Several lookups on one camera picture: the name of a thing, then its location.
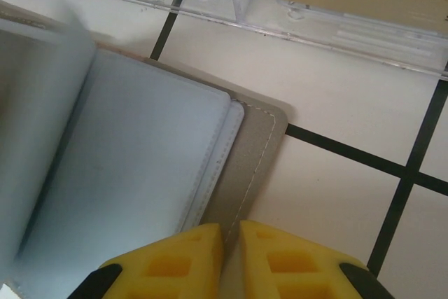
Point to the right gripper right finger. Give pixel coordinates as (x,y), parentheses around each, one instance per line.
(297,267)

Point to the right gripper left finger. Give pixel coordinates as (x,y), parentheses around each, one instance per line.
(175,264)

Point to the grey card holder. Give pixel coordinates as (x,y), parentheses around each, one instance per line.
(122,155)

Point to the clear acrylic card tray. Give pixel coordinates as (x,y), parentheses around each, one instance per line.
(245,5)

